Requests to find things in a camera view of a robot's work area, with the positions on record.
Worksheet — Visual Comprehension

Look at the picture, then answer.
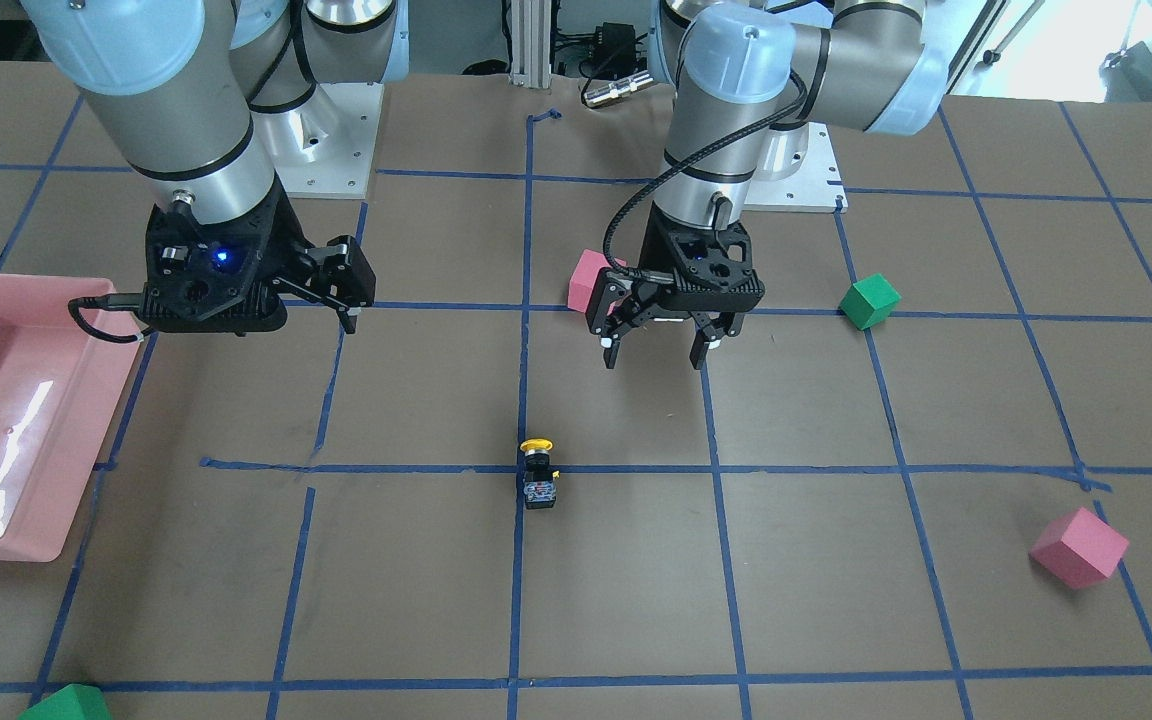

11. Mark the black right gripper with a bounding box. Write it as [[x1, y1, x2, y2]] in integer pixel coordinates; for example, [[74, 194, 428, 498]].
[[271, 195, 378, 334]]

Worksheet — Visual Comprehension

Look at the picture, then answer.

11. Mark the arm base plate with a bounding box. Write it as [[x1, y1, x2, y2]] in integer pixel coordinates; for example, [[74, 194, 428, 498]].
[[744, 122, 849, 213], [253, 83, 385, 200]]

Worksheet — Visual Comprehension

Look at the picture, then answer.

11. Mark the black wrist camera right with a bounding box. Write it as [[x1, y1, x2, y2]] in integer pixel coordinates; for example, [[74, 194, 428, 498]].
[[136, 187, 303, 333]]

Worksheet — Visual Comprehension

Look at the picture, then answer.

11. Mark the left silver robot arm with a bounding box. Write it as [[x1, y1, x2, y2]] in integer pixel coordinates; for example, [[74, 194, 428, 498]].
[[585, 1, 948, 367]]

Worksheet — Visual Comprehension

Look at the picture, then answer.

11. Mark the green foam cube near tray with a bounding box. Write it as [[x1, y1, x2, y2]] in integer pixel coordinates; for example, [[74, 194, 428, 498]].
[[18, 684, 113, 720]]

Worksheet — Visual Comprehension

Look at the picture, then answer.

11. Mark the pink plastic tray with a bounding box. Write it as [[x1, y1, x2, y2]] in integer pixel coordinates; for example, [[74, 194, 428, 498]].
[[0, 273, 138, 562]]

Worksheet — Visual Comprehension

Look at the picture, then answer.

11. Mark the pink foam cube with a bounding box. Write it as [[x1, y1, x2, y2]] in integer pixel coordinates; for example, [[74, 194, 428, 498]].
[[1029, 507, 1130, 591], [566, 249, 608, 314]]

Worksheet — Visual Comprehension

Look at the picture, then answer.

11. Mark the aluminium frame post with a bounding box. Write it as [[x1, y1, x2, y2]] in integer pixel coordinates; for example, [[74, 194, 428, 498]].
[[506, 0, 556, 91]]

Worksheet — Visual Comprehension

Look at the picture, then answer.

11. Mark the pink foam cube far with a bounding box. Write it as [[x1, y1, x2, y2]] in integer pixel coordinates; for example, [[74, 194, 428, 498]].
[[566, 249, 608, 314]]

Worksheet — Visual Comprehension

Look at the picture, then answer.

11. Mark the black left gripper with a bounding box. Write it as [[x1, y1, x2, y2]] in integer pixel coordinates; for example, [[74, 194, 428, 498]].
[[585, 270, 748, 370]]

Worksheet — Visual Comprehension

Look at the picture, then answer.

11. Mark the green foam cube near base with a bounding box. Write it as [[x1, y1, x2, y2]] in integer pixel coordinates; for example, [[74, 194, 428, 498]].
[[838, 273, 902, 331]]

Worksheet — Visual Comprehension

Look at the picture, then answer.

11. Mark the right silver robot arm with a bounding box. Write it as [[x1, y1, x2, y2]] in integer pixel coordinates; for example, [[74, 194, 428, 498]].
[[23, 1, 410, 344]]

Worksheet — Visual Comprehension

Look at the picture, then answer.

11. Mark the yellow push button switch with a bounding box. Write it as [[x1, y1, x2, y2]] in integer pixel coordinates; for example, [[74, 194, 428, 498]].
[[520, 438, 561, 510]]

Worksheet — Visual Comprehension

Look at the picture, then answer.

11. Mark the pink foam cube centre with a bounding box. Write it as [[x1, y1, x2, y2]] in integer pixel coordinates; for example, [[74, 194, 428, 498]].
[[1029, 507, 1130, 591]]

